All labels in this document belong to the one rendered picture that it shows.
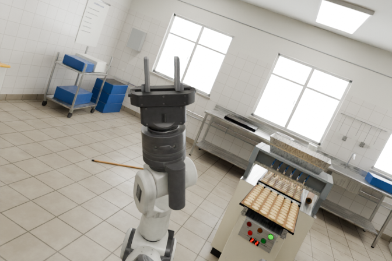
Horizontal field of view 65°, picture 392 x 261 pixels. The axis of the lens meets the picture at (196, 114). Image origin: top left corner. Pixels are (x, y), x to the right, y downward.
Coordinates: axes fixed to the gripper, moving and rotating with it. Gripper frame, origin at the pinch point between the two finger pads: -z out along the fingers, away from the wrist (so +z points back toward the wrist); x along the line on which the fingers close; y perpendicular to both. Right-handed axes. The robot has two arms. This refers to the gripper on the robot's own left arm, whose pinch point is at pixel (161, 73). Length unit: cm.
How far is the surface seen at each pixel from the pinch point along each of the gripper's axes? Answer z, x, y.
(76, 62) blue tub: 101, -117, -457
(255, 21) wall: 46, 202, -528
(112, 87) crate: 168, -74, -529
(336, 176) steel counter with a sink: 268, 292, -329
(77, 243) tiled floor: 178, -66, -145
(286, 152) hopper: 122, 116, -172
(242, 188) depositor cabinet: 159, 79, -174
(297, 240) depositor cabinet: 190, 120, -135
